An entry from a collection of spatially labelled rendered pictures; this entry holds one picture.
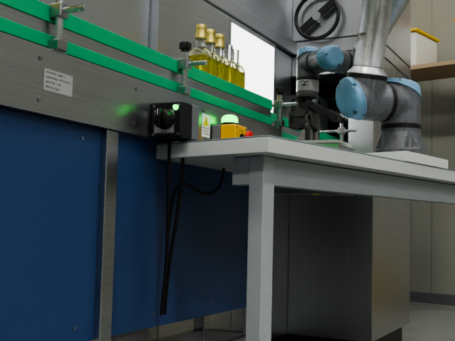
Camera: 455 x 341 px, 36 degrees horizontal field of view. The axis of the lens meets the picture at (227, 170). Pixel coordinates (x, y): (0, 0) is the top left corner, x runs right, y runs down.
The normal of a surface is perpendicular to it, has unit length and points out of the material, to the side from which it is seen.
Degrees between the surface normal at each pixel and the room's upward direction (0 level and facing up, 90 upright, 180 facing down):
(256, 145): 90
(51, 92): 90
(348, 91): 97
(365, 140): 90
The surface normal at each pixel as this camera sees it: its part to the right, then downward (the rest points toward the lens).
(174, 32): 0.89, -0.01
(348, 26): -0.45, -0.08
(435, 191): 0.77, -0.04
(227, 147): -0.64, -0.07
